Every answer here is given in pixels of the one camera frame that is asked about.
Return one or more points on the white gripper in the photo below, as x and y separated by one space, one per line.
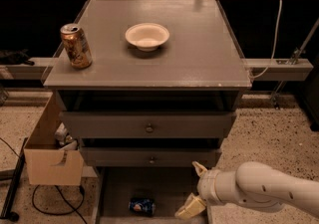
206 185

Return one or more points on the blue pepsi can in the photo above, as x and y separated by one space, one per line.
142 205

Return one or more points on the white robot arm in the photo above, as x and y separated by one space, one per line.
253 185

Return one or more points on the grey bottom drawer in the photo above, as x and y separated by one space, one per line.
168 187

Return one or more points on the grey drawer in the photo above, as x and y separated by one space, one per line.
168 187
148 125
149 157

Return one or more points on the grey top drawer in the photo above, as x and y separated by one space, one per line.
148 125

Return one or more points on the grey drawer cabinet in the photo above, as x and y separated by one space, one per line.
198 69

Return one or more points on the grey middle drawer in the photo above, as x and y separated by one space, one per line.
149 157

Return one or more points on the gold soda can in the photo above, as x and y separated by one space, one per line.
76 46

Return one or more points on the crumpled items in box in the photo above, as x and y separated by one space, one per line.
64 140

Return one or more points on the cardboard box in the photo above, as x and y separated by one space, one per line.
46 163

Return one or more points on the white paper bowl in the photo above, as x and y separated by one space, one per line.
147 37

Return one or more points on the black stand leg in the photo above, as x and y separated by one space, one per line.
13 176

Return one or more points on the black object on rail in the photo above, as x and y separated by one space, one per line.
15 57

